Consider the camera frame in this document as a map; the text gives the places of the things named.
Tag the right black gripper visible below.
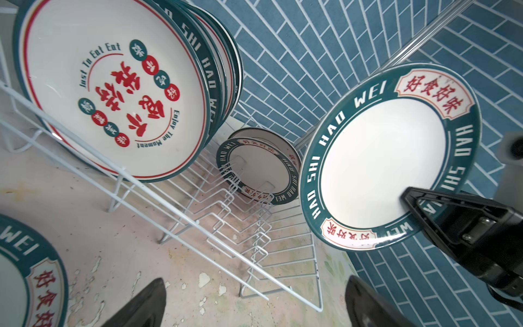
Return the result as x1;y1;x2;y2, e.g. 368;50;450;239
400;187;522;297

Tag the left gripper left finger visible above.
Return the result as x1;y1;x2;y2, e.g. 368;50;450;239
103;278;167;327

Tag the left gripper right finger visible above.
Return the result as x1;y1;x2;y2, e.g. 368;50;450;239
345;275;415;327

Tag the small green-rim plate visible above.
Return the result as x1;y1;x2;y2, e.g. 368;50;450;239
216;137;299;205
299;63;482;252
1;215;68;326

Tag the white wire dish rack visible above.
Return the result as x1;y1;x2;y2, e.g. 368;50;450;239
0;7;324;313

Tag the front large red-lettered plate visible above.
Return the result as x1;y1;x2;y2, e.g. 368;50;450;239
13;1;211;183

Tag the large red-lettered plate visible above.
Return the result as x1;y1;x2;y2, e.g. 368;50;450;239
192;5;245;121
13;1;211;183
181;1;239;126

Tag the back large red-lettered plate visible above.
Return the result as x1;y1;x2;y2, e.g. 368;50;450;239
192;5;245;121

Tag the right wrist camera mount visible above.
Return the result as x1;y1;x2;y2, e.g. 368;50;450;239
494;132;522;213

